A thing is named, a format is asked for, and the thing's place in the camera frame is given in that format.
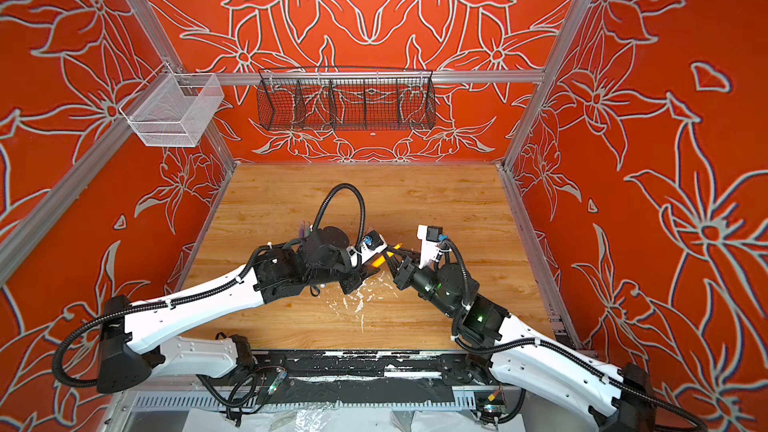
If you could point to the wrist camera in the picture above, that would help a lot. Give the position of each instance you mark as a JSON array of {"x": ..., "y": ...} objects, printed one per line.
[
  {"x": 371, "y": 246},
  {"x": 430, "y": 251}
]

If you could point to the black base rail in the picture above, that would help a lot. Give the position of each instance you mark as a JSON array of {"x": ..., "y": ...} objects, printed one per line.
[{"x": 356, "y": 378}]

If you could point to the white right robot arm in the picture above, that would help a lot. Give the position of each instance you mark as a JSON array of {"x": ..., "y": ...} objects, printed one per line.
[{"x": 511, "y": 352}]

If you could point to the aluminium right floor rail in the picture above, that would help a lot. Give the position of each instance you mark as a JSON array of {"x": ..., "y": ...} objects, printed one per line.
[{"x": 559, "y": 318}]

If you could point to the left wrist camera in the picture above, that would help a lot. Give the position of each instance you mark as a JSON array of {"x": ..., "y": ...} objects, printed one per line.
[{"x": 371, "y": 246}]

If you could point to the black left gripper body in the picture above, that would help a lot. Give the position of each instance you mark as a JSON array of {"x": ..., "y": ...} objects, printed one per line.
[{"x": 353, "y": 277}]

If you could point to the orange marker pen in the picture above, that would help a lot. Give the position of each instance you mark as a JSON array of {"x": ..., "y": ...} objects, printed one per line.
[{"x": 381, "y": 260}]

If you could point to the black wire basket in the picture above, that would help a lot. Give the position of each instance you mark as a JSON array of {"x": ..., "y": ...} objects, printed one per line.
[{"x": 346, "y": 99}]

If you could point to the white wire basket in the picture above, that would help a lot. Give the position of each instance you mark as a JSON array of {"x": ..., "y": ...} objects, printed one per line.
[{"x": 170, "y": 113}]

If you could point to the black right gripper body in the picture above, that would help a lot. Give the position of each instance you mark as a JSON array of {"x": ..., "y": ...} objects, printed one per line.
[{"x": 408, "y": 276}]

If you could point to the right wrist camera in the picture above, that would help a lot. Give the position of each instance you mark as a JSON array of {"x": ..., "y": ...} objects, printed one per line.
[{"x": 430, "y": 251}]

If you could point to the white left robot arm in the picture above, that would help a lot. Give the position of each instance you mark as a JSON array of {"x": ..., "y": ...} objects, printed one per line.
[{"x": 142, "y": 339}]

